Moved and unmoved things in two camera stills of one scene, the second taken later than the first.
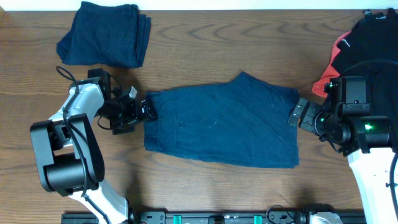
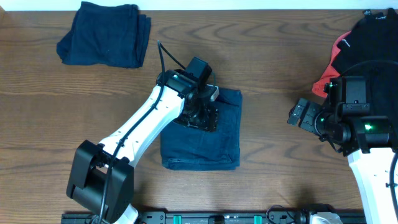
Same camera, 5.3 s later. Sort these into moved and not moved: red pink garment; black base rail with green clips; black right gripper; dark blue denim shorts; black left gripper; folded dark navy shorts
Moved: black left gripper; dark blue denim shorts
Not moved: black right gripper; black base rail with green clips; red pink garment; folded dark navy shorts
